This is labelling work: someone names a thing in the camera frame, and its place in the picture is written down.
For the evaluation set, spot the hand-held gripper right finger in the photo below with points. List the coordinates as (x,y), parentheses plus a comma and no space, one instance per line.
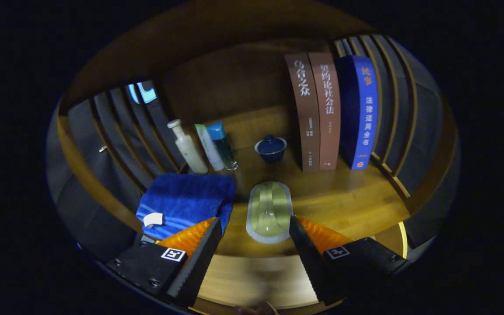
(311,262)

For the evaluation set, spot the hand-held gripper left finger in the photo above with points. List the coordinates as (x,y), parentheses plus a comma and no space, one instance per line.
(195,267)

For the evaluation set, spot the wooden countertop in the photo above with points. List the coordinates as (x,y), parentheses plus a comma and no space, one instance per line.
(344,197)

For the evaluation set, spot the brown wooden cabinet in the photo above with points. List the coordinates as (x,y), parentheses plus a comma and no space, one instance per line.
(234,78)

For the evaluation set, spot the blue folded towel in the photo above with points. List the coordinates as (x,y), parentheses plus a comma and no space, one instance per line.
(186,201)

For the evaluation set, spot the white pump bottle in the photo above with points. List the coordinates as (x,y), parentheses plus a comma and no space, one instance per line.
(188,148)

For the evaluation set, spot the blue lidded teacup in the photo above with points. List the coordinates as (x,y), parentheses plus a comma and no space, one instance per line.
(271,151)

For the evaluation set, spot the white and green tube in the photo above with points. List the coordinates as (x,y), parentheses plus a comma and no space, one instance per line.
(208,148)

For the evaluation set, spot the teal glass bottle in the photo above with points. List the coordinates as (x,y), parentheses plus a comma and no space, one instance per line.
(225,146)

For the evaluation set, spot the dark brown book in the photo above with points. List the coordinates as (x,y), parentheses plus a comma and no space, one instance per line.
(306,113)

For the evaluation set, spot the reddish brown book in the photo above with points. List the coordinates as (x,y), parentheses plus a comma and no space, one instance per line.
(328,113)

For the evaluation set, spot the blue book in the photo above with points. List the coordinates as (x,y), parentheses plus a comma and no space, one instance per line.
(363,113)

